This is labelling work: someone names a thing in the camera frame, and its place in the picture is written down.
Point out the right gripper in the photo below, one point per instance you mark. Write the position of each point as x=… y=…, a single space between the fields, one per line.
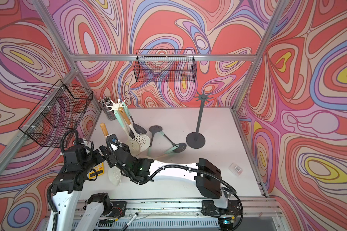
x=126 y=149

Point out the small clear plastic box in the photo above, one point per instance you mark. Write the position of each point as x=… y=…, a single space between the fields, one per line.
x=235 y=169

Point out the black wire basket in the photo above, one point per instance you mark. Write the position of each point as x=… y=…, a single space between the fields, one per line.
x=165 y=65
x=65 y=106

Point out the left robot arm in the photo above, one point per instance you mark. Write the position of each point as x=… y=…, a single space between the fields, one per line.
x=80 y=158

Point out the black wire basket left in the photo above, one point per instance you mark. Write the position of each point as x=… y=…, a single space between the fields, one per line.
x=65 y=106

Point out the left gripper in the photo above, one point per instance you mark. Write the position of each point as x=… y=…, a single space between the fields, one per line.
x=100 y=158

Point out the dark grey utensil rack stand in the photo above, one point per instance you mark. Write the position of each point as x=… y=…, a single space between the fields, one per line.
x=195 y=139

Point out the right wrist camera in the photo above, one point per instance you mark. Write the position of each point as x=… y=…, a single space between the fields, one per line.
x=112 y=142

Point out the grey slotted spoon mint handle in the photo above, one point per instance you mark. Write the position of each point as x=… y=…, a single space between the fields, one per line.
x=153 y=129

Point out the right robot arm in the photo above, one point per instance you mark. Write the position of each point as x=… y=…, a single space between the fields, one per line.
x=203 y=174

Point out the cream skimmer wooden handle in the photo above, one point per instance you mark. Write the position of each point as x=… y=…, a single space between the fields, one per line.
x=143 y=140

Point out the black wire basket back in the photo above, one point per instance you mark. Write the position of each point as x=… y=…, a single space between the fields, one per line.
x=165 y=65

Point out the cream skimmer mint handle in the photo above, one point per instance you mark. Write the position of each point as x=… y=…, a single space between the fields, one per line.
x=134 y=146

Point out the pen holder cup with pens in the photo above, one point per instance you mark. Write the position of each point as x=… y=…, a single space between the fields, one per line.
x=107 y=109

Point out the black marker pen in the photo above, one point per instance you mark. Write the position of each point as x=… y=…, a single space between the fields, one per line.
x=132 y=220

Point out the yellow calculator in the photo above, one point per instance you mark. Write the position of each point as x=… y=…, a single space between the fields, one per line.
x=96 y=172

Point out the cream utensil rack stand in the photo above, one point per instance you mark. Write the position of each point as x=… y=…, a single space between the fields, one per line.
x=114 y=107

